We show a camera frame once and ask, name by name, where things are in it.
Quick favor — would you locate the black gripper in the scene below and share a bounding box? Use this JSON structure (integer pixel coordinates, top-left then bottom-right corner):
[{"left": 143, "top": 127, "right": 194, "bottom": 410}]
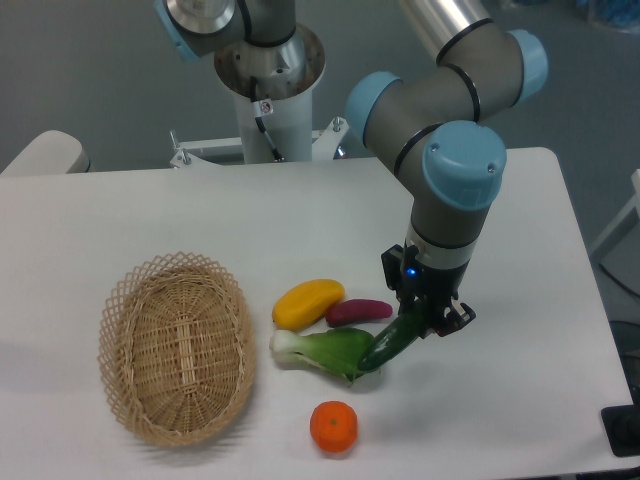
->
[{"left": 398, "top": 262, "right": 476, "bottom": 337}]

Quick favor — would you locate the green cucumber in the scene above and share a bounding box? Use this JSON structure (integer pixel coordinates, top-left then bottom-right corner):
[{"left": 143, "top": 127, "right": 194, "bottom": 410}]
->
[{"left": 357, "top": 303, "right": 431, "bottom": 372}]

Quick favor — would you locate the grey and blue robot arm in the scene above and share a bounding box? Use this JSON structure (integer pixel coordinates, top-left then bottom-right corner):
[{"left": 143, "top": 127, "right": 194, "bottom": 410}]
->
[{"left": 154, "top": 1, "right": 548, "bottom": 337}]

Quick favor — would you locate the purple sweet potato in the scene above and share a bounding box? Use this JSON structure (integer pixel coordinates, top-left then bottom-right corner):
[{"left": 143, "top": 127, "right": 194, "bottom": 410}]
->
[{"left": 325, "top": 299, "right": 394, "bottom": 328}]

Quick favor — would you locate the green bok choy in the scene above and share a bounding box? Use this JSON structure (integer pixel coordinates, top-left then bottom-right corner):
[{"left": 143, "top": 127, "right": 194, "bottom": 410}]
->
[{"left": 269, "top": 327, "right": 381, "bottom": 383}]

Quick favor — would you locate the yellow mango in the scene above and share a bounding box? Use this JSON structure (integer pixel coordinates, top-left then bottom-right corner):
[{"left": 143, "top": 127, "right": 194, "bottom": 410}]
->
[{"left": 272, "top": 279, "right": 345, "bottom": 331}]

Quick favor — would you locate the orange tangerine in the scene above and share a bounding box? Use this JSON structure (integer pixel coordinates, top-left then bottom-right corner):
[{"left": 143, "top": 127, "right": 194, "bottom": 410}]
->
[{"left": 309, "top": 401, "right": 358, "bottom": 454}]

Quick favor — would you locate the black device at table edge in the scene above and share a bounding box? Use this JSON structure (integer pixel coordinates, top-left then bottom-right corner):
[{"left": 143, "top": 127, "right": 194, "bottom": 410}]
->
[{"left": 601, "top": 405, "right": 639, "bottom": 458}]

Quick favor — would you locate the woven wicker basket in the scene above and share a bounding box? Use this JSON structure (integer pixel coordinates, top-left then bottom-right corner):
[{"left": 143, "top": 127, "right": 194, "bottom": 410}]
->
[{"left": 98, "top": 252, "right": 256, "bottom": 447}]

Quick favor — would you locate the white chair armrest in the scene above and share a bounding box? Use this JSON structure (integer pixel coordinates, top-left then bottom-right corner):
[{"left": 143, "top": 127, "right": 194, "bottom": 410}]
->
[{"left": 1, "top": 130, "right": 92, "bottom": 178}]

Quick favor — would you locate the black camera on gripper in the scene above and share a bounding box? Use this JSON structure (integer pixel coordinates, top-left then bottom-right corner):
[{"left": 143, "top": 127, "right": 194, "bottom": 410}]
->
[{"left": 381, "top": 245, "right": 416, "bottom": 291}]

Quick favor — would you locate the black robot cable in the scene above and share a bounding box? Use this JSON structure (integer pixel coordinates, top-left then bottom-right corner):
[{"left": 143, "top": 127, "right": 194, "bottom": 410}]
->
[{"left": 249, "top": 74, "right": 287, "bottom": 164}]

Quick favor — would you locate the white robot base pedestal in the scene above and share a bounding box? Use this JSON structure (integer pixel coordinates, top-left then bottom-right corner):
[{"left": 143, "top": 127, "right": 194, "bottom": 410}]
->
[{"left": 171, "top": 24, "right": 349, "bottom": 168}]

